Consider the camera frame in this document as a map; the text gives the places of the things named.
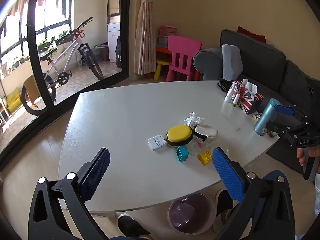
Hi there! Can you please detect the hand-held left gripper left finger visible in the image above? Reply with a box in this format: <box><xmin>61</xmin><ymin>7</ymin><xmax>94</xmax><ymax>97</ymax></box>
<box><xmin>28</xmin><ymin>147</ymin><xmax>111</xmax><ymax>240</ymax></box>

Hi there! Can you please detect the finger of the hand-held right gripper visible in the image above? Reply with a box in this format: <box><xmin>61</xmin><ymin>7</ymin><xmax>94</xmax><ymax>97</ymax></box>
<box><xmin>265</xmin><ymin>121</ymin><xmax>302</xmax><ymax>142</ymax></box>
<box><xmin>273</xmin><ymin>104</ymin><xmax>313</xmax><ymax>124</ymax></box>

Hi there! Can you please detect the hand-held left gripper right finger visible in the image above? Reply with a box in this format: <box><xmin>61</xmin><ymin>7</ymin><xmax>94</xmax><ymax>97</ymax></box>
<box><xmin>212</xmin><ymin>147</ymin><xmax>296</xmax><ymax>240</ymax></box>

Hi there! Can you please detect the purple translucent trash bin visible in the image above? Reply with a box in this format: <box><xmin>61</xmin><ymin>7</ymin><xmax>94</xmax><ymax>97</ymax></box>
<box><xmin>167</xmin><ymin>193</ymin><xmax>216</xmax><ymax>234</ymax></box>

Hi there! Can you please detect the white card device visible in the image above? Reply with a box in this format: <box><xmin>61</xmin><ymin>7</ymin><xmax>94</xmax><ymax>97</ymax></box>
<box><xmin>147</xmin><ymin>135</ymin><xmax>167</xmax><ymax>151</ymax></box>

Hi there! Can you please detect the person's right hand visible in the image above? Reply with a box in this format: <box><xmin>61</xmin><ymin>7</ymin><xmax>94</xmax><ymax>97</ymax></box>
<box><xmin>297</xmin><ymin>145</ymin><xmax>320</xmax><ymax>167</ymax></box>

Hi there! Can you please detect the teal metal bottle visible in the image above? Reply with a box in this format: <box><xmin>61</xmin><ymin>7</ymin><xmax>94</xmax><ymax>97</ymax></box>
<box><xmin>254</xmin><ymin>98</ymin><xmax>282</xmax><ymax>136</ymax></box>

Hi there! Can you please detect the yellow toy block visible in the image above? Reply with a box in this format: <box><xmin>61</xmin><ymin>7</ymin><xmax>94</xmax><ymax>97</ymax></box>
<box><xmin>198</xmin><ymin>150</ymin><xmax>214</xmax><ymax>166</ymax></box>

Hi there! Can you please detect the dark rug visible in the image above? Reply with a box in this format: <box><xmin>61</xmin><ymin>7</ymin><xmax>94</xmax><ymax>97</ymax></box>
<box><xmin>266</xmin><ymin>140</ymin><xmax>304</xmax><ymax>174</ymax></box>

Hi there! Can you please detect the flag print tissue box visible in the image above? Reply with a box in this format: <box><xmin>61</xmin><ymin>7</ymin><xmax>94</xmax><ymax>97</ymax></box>
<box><xmin>231</xmin><ymin>79</ymin><xmax>264</xmax><ymax>115</ymax></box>

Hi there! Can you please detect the clear round plastic dish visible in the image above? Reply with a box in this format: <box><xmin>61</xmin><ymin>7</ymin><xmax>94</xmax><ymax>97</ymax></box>
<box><xmin>189</xmin><ymin>140</ymin><xmax>230</xmax><ymax>158</ymax></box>

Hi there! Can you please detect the cream zip pouch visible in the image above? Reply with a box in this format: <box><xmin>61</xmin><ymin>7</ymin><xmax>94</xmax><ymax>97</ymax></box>
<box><xmin>194</xmin><ymin>124</ymin><xmax>218</xmax><ymax>142</ymax></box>

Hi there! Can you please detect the teal toy block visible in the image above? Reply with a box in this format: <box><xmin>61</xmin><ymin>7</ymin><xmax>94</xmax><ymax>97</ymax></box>
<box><xmin>176</xmin><ymin>146</ymin><xmax>190</xmax><ymax>162</ymax></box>

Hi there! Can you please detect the white squeeze tube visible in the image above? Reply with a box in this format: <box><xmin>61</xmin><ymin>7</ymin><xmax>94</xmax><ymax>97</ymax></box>
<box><xmin>224</xmin><ymin>84</ymin><xmax>235</xmax><ymax>103</ymax></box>

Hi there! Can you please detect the grey sofa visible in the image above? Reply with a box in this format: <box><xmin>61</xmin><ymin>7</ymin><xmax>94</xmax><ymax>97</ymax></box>
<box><xmin>193</xmin><ymin>29</ymin><xmax>320</xmax><ymax>120</ymax></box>

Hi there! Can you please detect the yellow round zip pouch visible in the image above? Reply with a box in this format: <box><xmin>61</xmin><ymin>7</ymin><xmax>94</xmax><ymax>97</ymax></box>
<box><xmin>166</xmin><ymin>125</ymin><xmax>194</xmax><ymax>147</ymax></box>

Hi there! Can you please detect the large crumpled white tissue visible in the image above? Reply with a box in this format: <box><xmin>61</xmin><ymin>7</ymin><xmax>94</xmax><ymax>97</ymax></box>
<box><xmin>183</xmin><ymin>112</ymin><xmax>206</xmax><ymax>127</ymax></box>

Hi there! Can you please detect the light grey pillow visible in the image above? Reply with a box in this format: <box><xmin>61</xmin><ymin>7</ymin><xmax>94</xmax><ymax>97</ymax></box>
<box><xmin>221</xmin><ymin>44</ymin><xmax>243</xmax><ymax>80</ymax></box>

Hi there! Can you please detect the red cushion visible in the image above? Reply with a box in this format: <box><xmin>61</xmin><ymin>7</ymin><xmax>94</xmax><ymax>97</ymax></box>
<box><xmin>237</xmin><ymin>26</ymin><xmax>267</xmax><ymax>43</ymax></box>

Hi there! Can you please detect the brown cardboard box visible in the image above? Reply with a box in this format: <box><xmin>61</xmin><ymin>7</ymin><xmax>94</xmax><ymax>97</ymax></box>
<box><xmin>22</xmin><ymin>76</ymin><xmax>42</xmax><ymax>98</ymax></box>

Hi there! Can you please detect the yellow crate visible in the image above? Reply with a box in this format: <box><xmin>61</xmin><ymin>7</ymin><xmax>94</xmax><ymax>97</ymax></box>
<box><xmin>5</xmin><ymin>90</ymin><xmax>22</xmax><ymax>112</ymax></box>

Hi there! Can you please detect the pink child chair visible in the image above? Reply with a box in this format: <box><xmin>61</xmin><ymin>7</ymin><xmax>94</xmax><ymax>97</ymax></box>
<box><xmin>165</xmin><ymin>35</ymin><xmax>202</xmax><ymax>82</ymax></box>

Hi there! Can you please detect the dark low shelf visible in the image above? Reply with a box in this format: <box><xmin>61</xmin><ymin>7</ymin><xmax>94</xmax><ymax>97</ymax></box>
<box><xmin>95</xmin><ymin>42</ymin><xmax>110</xmax><ymax>62</ymax></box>

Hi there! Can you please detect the black folded cart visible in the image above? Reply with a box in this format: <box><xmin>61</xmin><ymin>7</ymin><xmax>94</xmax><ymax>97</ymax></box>
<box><xmin>115</xmin><ymin>36</ymin><xmax>123</xmax><ymax>68</ymax></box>

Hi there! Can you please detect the yellow child stool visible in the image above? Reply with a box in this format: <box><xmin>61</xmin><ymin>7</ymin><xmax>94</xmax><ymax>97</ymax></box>
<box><xmin>154</xmin><ymin>60</ymin><xmax>173</xmax><ymax>81</ymax></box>

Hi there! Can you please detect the white bicycle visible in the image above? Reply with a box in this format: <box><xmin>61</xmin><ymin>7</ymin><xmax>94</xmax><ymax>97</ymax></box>
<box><xmin>21</xmin><ymin>17</ymin><xmax>104</xmax><ymax>116</ymax></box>

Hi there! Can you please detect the red child table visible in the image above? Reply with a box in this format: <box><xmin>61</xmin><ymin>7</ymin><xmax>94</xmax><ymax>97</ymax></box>
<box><xmin>155</xmin><ymin>45</ymin><xmax>200</xmax><ymax>80</ymax></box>

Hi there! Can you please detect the green plants planter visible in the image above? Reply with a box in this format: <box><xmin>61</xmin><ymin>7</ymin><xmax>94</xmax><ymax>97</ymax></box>
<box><xmin>37</xmin><ymin>31</ymin><xmax>75</xmax><ymax>53</ymax></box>

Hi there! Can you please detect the pink storage box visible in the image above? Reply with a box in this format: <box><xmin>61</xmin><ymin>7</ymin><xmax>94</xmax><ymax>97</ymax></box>
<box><xmin>159</xmin><ymin>25</ymin><xmax>178</xmax><ymax>37</ymax></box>

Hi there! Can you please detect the white cabinet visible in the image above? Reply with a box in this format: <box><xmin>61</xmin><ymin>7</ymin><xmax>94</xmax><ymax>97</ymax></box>
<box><xmin>107</xmin><ymin>22</ymin><xmax>122</xmax><ymax>62</ymax></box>

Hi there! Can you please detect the beige curtain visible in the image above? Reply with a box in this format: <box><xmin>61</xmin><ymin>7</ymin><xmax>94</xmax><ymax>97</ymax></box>
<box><xmin>134</xmin><ymin>0</ymin><xmax>157</xmax><ymax>75</ymax></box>

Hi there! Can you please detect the black sliding door frame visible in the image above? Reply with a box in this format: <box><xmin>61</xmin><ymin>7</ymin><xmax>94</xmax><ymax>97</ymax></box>
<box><xmin>0</xmin><ymin>0</ymin><xmax>132</xmax><ymax>173</ymax></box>

